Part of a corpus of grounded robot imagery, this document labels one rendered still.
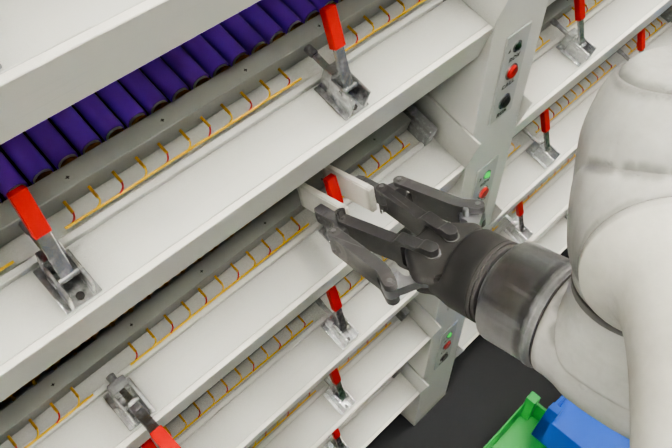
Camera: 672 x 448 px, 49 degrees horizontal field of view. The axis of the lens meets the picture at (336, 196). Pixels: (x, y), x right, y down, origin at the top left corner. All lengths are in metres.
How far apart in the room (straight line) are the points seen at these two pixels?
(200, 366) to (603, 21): 0.72
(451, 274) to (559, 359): 0.11
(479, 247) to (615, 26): 0.57
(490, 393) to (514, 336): 0.99
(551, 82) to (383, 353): 0.48
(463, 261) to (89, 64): 0.33
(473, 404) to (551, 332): 0.99
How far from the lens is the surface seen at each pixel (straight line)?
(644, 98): 0.42
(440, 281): 0.62
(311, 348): 0.94
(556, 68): 1.02
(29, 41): 0.41
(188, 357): 0.73
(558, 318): 0.55
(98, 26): 0.41
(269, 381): 0.93
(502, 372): 1.59
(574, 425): 1.50
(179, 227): 0.56
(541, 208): 1.38
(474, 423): 1.53
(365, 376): 1.15
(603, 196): 0.42
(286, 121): 0.62
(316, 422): 1.12
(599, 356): 0.53
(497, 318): 0.59
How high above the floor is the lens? 1.39
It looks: 50 degrees down
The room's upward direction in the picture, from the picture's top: straight up
